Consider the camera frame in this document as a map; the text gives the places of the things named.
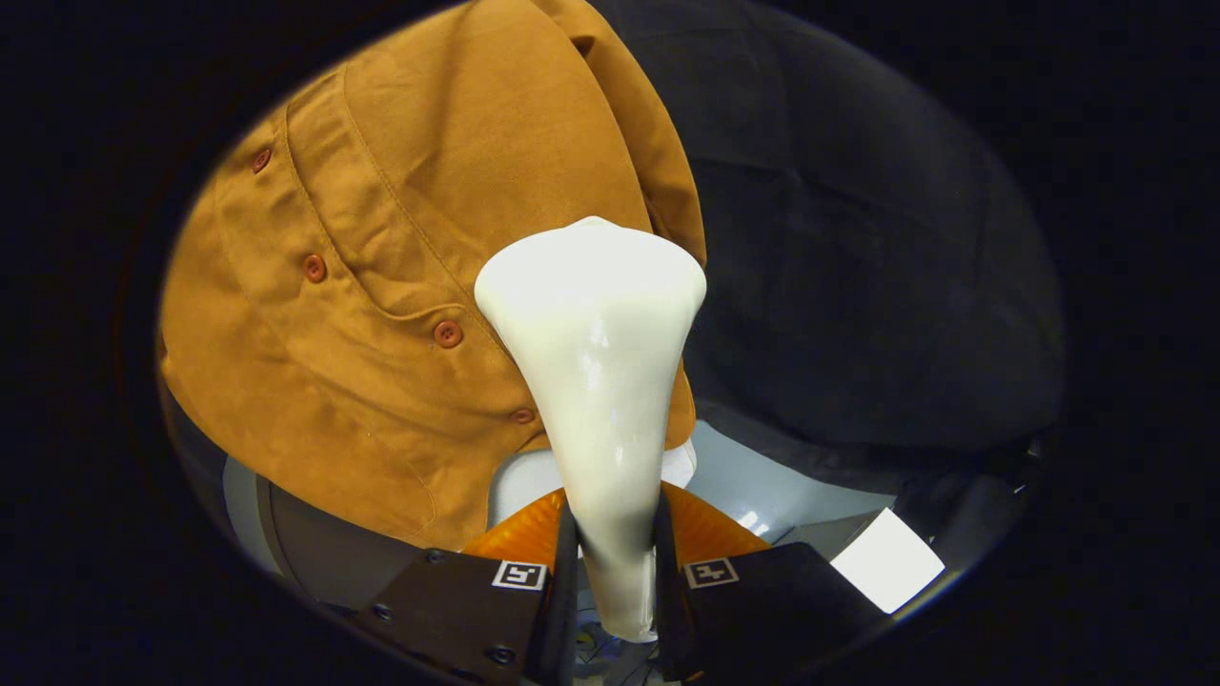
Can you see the white garment steamer head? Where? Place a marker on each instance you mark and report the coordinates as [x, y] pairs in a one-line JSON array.
[[596, 362]]

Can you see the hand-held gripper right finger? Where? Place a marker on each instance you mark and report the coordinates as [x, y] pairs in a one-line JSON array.
[[667, 610]]

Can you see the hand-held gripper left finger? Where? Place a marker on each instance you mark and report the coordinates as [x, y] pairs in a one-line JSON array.
[[560, 610]]

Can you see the white flat sheet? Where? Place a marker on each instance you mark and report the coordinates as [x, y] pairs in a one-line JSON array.
[[886, 562]]

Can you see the orange-brown button shirt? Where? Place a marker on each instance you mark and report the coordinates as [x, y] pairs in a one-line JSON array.
[[381, 286]]

